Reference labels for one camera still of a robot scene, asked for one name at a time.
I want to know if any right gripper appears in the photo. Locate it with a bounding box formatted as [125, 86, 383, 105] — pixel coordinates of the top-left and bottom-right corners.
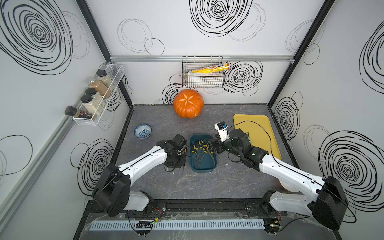
[205, 132, 242, 159]

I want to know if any teal plastic storage box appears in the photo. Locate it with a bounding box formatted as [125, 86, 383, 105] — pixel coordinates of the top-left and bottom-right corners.
[189, 134, 218, 173]

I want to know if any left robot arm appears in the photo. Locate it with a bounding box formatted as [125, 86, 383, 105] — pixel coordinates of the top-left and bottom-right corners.
[92, 134, 188, 217]

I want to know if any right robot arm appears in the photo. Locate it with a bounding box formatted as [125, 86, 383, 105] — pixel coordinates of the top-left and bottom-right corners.
[208, 129, 349, 231]

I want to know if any yellow plastic tray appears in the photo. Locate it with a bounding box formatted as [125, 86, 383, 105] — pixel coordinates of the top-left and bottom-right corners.
[234, 114, 282, 160]

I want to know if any blue white patterned bowl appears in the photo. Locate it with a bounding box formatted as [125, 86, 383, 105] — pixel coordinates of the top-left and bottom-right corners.
[134, 124, 152, 139]

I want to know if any orange pumpkin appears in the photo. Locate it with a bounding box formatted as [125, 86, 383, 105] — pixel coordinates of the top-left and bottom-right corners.
[174, 90, 205, 119]

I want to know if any yellow snack package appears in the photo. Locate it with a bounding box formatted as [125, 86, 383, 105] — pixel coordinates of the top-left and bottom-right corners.
[189, 63, 230, 74]

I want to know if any spice jar white powder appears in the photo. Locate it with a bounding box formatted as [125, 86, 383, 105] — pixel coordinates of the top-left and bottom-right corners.
[85, 88, 106, 108]

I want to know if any spice jar cream powder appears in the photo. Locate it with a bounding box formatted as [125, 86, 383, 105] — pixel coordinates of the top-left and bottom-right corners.
[81, 94, 102, 116]

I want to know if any spice jar brown powder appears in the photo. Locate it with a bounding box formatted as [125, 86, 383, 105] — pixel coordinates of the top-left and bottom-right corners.
[89, 79, 112, 99]

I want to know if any spice jar beige powder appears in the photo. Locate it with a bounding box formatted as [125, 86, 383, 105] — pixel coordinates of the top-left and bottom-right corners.
[96, 70, 113, 90]

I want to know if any small dark spice bottle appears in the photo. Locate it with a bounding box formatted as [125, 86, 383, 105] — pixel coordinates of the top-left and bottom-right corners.
[65, 106, 93, 119]

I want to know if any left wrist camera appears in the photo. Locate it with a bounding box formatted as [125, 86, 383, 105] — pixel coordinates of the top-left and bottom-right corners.
[173, 134, 187, 151]

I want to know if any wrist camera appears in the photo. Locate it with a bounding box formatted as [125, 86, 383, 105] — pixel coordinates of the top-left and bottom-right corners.
[214, 121, 229, 143]
[173, 134, 187, 151]

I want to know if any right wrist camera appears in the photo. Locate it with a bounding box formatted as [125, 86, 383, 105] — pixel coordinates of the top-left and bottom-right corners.
[214, 121, 229, 143]

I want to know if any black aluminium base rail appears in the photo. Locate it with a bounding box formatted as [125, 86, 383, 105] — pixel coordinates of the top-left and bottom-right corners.
[86, 192, 329, 218]

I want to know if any black wire wall basket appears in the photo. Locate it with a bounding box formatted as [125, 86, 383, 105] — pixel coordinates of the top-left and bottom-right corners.
[182, 56, 224, 88]

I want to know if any grey slotted cable duct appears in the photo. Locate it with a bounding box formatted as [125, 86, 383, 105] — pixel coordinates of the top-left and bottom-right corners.
[89, 219, 265, 231]

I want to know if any clear acrylic wall shelf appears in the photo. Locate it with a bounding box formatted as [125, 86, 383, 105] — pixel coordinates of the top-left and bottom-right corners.
[73, 64, 125, 129]

